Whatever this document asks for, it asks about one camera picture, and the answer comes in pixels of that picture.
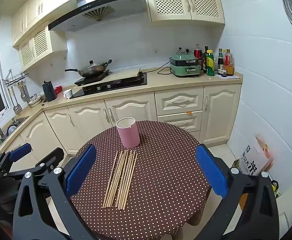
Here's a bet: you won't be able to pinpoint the cream lattice door wall cabinet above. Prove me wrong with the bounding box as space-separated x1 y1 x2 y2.
18 26 68 72
143 0 226 26

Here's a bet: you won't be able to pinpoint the black kettle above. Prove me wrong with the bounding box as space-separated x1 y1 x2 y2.
42 80 57 102

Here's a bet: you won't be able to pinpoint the yellow green plastic bottle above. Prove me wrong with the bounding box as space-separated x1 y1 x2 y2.
206 50 215 77

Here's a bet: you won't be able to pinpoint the bunch of wooden chopsticks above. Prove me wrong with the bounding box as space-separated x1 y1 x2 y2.
103 149 139 210

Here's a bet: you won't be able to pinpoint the clear bottle with red label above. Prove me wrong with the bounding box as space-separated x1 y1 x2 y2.
224 49 233 67

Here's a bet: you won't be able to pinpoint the red label cola bottle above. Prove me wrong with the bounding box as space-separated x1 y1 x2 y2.
194 44 203 61

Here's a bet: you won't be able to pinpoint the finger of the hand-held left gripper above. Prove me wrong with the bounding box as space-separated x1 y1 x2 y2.
0 142 33 178
3 147 65 181

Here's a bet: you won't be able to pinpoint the pink cylindrical cup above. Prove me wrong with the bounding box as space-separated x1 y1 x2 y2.
116 117 140 148

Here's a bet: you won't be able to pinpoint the dark soy sauce bottle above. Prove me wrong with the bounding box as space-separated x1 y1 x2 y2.
217 48 224 75

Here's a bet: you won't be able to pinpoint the hanging metal ladles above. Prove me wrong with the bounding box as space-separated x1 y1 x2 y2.
7 82 29 113

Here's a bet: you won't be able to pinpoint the yellow packet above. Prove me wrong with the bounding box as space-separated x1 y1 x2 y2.
271 180 280 198

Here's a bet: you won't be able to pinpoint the stacked small bowls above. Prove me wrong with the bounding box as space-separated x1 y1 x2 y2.
27 94 42 107

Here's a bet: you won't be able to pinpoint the white rice bag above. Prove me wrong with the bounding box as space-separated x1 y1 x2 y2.
239 134 274 178

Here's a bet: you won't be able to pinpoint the steel kitchen sink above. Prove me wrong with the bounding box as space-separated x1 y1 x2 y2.
1 115 30 137

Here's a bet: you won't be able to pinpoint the cardboard box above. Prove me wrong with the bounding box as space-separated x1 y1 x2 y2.
231 159 242 174

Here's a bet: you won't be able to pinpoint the black glass gas stove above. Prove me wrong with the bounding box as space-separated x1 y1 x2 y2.
69 71 148 99

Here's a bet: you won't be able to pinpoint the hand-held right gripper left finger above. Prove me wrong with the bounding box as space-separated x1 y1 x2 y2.
12 144 97 240

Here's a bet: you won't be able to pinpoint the dark metal wok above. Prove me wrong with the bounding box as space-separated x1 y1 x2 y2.
65 59 113 78

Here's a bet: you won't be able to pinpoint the black glass range hood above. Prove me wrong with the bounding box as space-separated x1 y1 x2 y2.
48 0 141 32

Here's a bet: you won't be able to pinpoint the green electric cooker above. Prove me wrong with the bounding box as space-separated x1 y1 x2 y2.
169 53 202 78

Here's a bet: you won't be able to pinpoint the brown polka dot tablecloth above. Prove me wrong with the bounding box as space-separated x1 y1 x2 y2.
70 120 213 240

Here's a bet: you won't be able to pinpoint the dark glass bottle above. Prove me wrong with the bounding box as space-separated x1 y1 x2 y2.
201 46 209 74

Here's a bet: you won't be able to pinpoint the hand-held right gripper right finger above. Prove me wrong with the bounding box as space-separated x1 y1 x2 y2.
195 144 280 240

